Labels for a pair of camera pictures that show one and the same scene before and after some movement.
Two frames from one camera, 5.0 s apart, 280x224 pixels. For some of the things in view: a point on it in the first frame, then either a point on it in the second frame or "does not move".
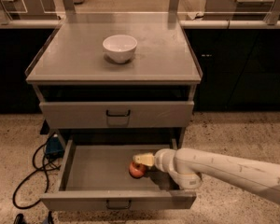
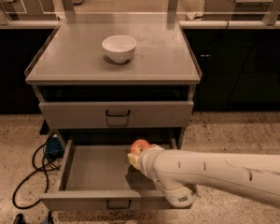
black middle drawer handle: [128, 206] does not move
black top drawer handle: [118, 115] does not move
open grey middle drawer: [94, 177] does not move
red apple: [136, 170] → [138, 146]
